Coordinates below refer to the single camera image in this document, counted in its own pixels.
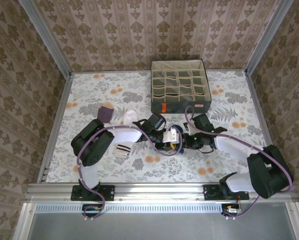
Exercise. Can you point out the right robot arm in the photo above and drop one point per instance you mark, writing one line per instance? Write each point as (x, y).
(267, 172)

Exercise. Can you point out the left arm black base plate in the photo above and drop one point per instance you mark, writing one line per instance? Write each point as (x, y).
(109, 193)

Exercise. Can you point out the floral tablecloth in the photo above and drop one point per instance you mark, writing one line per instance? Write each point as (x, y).
(102, 87)

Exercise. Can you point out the purple sock with blue toe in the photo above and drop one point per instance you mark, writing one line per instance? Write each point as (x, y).
(178, 130)

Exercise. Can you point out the white sock with striped cuff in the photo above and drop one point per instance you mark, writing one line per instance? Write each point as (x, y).
(122, 150)

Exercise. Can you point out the grey metal panel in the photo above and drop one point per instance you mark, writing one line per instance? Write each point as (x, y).
(152, 227)

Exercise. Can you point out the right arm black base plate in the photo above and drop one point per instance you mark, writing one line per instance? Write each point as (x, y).
(210, 193)

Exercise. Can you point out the wide aluminium base rail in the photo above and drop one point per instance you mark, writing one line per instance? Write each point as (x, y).
(177, 194)

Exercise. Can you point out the aluminium frame post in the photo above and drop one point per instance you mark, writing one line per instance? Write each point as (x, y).
(268, 37)
(48, 40)

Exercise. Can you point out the grey fabric sock organizer box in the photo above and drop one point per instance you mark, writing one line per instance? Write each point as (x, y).
(179, 106)

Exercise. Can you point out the aluminium side rail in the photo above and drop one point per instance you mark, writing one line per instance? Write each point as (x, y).
(260, 112)
(55, 125)

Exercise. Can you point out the black connector bracket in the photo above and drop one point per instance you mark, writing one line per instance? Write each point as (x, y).
(232, 210)
(90, 210)

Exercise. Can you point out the purple sock with tan toe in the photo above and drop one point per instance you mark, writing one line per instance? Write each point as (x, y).
(105, 112)

